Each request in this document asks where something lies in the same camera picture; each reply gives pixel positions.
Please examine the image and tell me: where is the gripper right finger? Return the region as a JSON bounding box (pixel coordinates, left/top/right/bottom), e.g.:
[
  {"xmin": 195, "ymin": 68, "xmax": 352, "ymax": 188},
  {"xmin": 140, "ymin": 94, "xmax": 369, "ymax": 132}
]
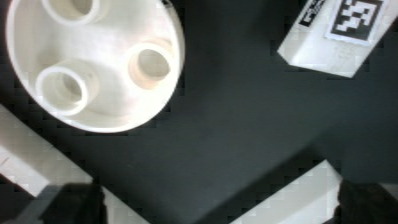
[{"xmin": 330, "ymin": 181, "xmax": 398, "ymax": 224}]

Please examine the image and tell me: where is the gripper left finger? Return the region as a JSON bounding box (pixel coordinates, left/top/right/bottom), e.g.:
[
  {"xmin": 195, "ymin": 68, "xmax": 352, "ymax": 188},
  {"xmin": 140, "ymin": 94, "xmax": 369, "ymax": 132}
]
[{"xmin": 9, "ymin": 182, "xmax": 110, "ymax": 224}]

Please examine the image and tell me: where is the white round stool seat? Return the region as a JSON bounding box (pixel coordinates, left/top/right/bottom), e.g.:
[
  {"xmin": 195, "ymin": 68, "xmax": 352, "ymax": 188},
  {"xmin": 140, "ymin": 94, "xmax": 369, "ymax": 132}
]
[{"xmin": 5, "ymin": 0, "xmax": 185, "ymax": 133}]

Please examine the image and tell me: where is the white stool leg with tag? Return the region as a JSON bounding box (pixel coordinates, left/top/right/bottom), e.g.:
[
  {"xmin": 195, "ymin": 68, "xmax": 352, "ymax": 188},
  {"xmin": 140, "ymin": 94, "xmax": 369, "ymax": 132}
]
[{"xmin": 277, "ymin": 0, "xmax": 398, "ymax": 78}]

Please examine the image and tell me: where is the white U-shaped fence wall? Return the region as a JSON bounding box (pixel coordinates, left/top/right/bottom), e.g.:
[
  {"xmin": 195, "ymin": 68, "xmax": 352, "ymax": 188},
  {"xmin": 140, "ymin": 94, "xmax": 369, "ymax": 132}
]
[{"xmin": 0, "ymin": 106, "xmax": 348, "ymax": 224}]

